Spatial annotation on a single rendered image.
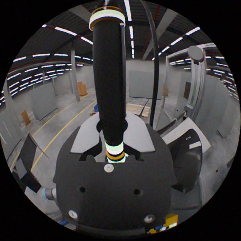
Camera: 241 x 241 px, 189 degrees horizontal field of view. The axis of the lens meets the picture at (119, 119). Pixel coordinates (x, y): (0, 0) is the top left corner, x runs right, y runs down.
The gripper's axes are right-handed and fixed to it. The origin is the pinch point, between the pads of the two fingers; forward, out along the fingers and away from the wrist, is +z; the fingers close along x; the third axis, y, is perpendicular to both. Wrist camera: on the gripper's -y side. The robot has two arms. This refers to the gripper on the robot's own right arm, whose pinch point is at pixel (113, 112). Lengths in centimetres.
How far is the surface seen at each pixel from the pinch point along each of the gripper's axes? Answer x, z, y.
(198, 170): 13.7, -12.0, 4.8
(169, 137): 34.3, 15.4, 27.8
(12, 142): -615, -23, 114
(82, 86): -351, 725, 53
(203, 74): 76, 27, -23
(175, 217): 29, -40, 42
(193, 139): 20.4, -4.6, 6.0
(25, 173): -62, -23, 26
